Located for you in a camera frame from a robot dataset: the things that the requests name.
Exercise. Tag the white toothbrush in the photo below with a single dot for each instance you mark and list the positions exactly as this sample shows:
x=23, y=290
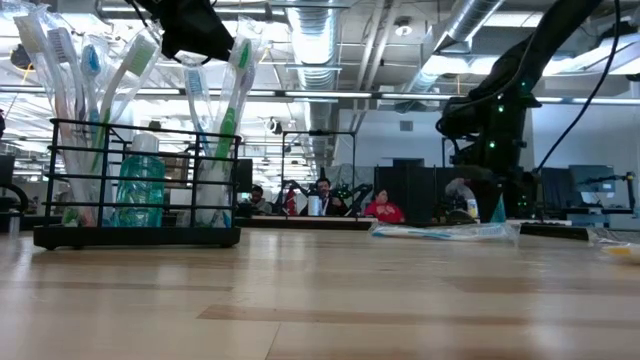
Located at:
x=61, y=45

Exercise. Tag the black curved arc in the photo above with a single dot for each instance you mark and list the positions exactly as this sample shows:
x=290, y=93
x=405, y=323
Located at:
x=4, y=186

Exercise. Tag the slim yellow-headed toothbrush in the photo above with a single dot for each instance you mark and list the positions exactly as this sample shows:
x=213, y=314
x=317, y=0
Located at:
x=622, y=251

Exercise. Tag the teal mouthwash bottle white cap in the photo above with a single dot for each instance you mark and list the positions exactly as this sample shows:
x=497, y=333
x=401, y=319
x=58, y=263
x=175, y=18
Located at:
x=140, y=190
x=499, y=214

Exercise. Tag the person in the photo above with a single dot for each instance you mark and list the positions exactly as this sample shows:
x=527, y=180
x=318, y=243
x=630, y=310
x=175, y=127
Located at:
x=257, y=192
x=324, y=187
x=385, y=212
x=457, y=190

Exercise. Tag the desk monitor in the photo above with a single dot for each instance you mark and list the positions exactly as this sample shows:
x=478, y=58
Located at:
x=590, y=175

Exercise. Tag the green toothbrush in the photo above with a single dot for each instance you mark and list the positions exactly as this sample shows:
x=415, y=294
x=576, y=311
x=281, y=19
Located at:
x=141, y=54
x=227, y=125

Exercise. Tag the white cylinder cup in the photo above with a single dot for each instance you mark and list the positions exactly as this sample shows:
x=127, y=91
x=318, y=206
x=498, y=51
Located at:
x=313, y=205

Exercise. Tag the wrapped blue striped toothbrush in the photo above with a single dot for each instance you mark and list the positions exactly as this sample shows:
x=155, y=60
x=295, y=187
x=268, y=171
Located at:
x=425, y=233

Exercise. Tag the light blue toothbrush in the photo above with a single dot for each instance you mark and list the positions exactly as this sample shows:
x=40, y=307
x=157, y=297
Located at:
x=193, y=80

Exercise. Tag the white yellow cup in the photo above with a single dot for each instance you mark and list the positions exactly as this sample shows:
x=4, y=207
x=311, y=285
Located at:
x=473, y=207

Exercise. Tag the black station frame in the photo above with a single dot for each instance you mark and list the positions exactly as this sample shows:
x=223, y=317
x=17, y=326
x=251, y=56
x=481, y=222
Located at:
x=320, y=133

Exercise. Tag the black partition screens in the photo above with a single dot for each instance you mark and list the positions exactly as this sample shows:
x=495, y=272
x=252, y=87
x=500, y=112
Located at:
x=400, y=190

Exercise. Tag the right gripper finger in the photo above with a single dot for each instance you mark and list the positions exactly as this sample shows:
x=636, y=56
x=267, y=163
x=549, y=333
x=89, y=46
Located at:
x=485, y=197
x=522, y=197

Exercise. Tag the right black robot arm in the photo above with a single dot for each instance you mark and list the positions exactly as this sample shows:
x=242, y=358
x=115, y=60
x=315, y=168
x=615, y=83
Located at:
x=530, y=55

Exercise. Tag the ceiling sensor dome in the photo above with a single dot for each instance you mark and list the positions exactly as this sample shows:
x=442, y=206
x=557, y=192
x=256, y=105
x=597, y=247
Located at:
x=403, y=30

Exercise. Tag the wooden workstation table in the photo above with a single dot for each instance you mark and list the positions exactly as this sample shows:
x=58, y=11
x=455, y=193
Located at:
x=340, y=219

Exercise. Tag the silver air duct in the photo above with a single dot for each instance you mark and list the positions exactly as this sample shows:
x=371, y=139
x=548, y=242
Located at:
x=315, y=50
x=470, y=15

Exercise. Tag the orange toothbrush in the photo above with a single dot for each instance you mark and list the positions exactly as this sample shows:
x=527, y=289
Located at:
x=27, y=32

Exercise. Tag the long ceiling light bar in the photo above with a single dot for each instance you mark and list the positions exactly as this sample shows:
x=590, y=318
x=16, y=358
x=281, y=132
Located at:
x=325, y=94

